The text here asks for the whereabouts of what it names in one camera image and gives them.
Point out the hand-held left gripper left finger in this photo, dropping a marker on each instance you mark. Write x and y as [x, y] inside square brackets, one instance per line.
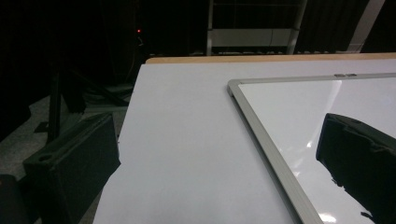
[74, 165]

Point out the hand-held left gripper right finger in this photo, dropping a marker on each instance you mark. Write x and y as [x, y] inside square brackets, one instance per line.
[361, 161]

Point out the aluminium framed whiteboard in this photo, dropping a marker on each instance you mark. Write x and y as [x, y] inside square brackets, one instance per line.
[295, 109]

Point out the black tripod stand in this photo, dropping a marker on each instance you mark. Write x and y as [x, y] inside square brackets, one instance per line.
[54, 109]

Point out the white slanted beam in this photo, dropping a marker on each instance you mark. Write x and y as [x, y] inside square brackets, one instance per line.
[365, 25]

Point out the red indicator light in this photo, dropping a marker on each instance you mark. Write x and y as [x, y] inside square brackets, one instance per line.
[138, 31]

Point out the grey metal rack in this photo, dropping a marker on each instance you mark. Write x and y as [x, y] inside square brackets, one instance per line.
[249, 37]

